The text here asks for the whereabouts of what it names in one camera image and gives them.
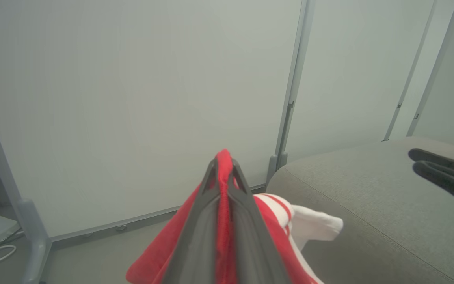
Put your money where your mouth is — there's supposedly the red garment with white stripes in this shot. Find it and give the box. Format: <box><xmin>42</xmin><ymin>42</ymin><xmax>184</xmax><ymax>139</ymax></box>
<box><xmin>126</xmin><ymin>149</ymin><xmax>344</xmax><ymax>284</ymax></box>

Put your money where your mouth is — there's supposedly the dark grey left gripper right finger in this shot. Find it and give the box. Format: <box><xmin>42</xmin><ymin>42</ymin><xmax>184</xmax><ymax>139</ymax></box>
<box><xmin>226</xmin><ymin>158</ymin><xmax>291</xmax><ymax>284</ymax></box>

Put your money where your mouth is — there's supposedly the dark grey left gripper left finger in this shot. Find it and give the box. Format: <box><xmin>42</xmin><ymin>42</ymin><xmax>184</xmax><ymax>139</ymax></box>
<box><xmin>160</xmin><ymin>158</ymin><xmax>220</xmax><ymax>284</ymax></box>

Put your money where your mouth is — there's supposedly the long grey partition foot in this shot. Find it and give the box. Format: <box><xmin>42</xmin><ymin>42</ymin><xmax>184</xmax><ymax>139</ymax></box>
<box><xmin>16</xmin><ymin>198</ymin><xmax>53</xmax><ymax>284</ymax></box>

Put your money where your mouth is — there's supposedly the grey fabric sofa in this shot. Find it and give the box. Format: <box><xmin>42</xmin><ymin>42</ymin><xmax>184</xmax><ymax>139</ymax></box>
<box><xmin>266</xmin><ymin>136</ymin><xmax>454</xmax><ymax>284</ymax></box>

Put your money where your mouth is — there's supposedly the wide white partition panel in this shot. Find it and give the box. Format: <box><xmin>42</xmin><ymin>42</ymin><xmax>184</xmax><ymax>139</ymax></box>
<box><xmin>0</xmin><ymin>0</ymin><xmax>316</xmax><ymax>242</ymax></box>

